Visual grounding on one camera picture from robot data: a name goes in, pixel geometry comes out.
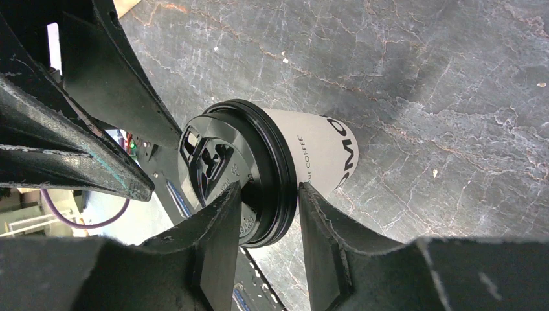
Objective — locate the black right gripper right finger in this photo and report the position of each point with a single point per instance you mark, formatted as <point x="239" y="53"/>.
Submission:
<point x="351" y="267"/>

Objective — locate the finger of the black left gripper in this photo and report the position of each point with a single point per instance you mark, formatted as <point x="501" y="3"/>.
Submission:
<point x="61" y="148"/>
<point x="103" y="74"/>

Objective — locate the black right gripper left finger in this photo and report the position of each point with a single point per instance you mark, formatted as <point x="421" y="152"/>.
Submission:
<point x="188" y="267"/>

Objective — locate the black plastic cup lid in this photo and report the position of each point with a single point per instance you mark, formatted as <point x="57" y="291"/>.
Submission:
<point x="235" y="141"/>

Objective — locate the white paper coffee cup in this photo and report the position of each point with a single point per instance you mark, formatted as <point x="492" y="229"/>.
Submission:
<point x="324" y="150"/>

